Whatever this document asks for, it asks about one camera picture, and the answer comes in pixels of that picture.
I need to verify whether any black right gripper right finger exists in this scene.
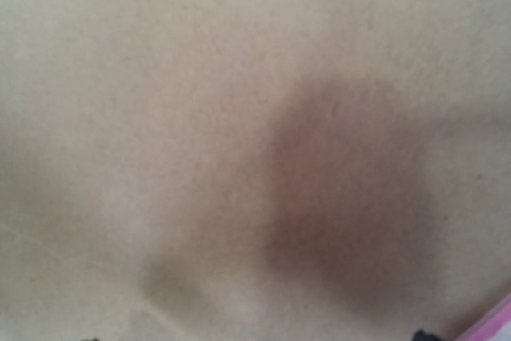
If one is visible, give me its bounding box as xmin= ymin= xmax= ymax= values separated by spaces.
xmin=413 ymin=330 xmax=439 ymax=341

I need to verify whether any brown backing board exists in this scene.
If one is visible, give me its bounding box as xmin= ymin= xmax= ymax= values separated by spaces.
xmin=1 ymin=0 xmax=510 ymax=340

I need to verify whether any pink wooden picture frame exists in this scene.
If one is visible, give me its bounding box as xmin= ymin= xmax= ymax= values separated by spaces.
xmin=456 ymin=295 xmax=511 ymax=341

